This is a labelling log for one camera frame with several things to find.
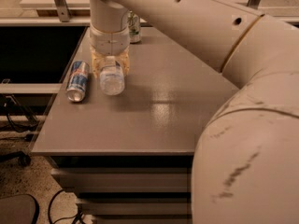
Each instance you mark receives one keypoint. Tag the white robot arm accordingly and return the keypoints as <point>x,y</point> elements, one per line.
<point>245,163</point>

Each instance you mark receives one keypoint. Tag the green white soda can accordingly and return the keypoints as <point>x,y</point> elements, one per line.
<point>134,28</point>

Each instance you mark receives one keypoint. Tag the left metal bracket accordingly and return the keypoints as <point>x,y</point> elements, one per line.
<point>62,10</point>

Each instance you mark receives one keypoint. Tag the clear plastic water bottle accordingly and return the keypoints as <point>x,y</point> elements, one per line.
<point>111,77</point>

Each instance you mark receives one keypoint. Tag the grey drawer cabinet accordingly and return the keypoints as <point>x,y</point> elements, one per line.
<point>128,158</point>

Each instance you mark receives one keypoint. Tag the black office chair base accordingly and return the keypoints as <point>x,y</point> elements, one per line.
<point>23,159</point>

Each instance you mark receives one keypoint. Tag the blue silver redbull can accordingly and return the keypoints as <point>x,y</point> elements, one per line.
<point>77,82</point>

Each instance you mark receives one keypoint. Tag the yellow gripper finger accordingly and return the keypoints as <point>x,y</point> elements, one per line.
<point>124,60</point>
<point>98,60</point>

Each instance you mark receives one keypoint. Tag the grey chair seat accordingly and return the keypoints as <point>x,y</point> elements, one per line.
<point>19,209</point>

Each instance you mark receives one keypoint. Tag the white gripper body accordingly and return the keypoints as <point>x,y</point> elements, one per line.
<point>109,43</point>

